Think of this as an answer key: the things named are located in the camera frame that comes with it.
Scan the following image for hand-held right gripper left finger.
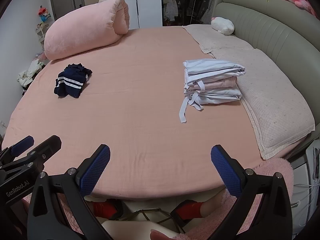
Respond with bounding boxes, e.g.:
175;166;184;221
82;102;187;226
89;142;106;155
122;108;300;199
27;144;118;240

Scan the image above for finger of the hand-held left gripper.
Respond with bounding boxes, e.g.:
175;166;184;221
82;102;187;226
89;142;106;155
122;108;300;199
0;135;62;181
0;135;35;166

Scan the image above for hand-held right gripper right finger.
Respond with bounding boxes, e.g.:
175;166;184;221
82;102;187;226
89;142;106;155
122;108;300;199
210;144;293;240

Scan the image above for pile of white clothes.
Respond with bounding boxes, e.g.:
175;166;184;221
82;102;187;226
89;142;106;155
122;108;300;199
17;59;47;88

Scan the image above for person's right hand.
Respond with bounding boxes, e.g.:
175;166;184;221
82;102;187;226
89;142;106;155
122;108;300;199
150;229;181;240

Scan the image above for person's bare leg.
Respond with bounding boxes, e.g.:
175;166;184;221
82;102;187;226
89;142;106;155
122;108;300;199
200;191;227;218

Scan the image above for red sock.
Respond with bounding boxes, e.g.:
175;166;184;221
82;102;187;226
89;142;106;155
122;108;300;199
92;201;118;219
179;201;203;218

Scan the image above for pink fuzzy robe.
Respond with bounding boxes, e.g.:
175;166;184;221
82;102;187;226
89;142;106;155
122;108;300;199
21;157;295;240

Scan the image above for white bedside cabinet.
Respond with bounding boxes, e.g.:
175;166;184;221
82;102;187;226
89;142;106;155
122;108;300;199
287;145;320;230

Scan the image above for white folded garment with ties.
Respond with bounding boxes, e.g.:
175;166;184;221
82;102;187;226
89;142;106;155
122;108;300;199
179;86;242;123

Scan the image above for pink folded garment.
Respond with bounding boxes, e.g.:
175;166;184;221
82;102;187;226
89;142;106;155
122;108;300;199
186;76;238;90

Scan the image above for light blue folded garment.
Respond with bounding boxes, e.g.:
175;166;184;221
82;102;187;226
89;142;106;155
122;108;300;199
182;58;247;80

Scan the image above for white shelf rack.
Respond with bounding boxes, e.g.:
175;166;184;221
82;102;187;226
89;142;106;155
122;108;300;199
35;22;54;49

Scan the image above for rolled pink duvet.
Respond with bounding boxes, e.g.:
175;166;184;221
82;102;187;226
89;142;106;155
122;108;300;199
44;0;130;61

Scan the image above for red and blue plush toy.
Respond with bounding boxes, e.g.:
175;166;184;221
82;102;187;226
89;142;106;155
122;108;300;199
38;6;52;23

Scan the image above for white plush toy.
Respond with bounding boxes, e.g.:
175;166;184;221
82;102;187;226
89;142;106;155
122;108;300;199
211;17;235;35

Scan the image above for grey-green padded headboard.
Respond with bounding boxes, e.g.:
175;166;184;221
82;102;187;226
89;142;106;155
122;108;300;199
212;0;320;153

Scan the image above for glass door wardrobe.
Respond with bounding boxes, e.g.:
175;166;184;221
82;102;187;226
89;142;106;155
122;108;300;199
160;0;230;27

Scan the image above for white wardrobe door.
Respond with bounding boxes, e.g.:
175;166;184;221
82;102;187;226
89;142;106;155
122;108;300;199
107;0;163;29

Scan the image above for pink plush toy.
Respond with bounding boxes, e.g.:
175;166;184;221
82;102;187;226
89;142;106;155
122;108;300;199
277;0;318;18

